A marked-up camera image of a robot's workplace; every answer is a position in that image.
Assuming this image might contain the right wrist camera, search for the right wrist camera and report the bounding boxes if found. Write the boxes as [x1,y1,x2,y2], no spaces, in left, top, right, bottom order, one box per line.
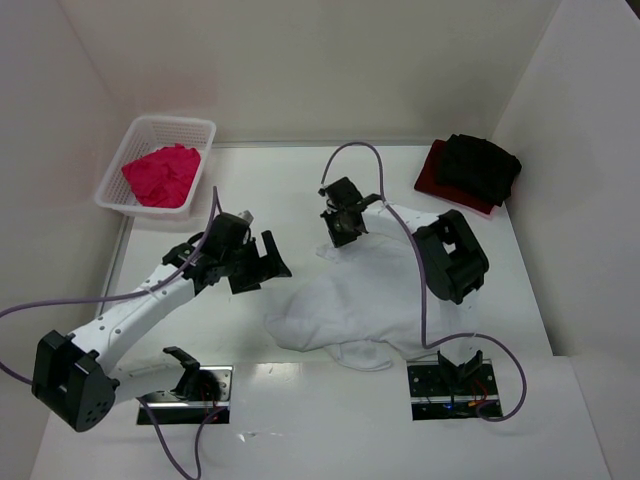
[359,193,386,209]

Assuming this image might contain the pink t shirt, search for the pink t shirt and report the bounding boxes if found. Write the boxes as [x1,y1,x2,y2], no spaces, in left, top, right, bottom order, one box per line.
[121,144,201,209]

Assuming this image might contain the black folded t shirt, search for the black folded t shirt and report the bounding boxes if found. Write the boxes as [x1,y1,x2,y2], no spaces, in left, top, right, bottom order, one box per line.
[435,134,522,206]

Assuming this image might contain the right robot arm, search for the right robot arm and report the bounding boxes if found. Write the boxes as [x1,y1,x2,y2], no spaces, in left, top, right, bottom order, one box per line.
[319,177,489,395]

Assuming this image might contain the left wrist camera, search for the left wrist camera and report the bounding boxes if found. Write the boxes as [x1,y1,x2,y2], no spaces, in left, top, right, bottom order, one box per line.
[238,210,254,224]

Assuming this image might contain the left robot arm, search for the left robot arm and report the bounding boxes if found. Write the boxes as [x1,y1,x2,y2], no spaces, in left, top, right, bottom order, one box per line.
[31,213,292,432]

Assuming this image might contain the white plastic basket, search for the white plastic basket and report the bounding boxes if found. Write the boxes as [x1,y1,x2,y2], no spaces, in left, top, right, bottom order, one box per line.
[94,115,216,221]

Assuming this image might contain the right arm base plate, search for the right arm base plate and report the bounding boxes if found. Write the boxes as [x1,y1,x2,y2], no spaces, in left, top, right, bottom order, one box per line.
[406,360,503,421]

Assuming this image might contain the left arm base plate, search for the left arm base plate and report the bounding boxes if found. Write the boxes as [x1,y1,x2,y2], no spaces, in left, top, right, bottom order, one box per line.
[144,365,234,426]

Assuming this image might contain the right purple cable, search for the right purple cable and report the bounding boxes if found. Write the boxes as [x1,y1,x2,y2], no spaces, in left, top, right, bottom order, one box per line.
[319,142,529,424]

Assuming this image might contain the dark red folded t shirt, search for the dark red folded t shirt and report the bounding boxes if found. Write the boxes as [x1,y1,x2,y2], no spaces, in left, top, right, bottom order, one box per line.
[414,140,496,216]

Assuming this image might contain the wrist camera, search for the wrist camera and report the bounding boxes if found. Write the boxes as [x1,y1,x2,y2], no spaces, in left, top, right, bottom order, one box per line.
[238,210,254,224]
[359,193,386,209]

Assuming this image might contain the white t shirt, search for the white t shirt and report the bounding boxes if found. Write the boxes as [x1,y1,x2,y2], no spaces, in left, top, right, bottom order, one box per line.
[263,199,484,374]

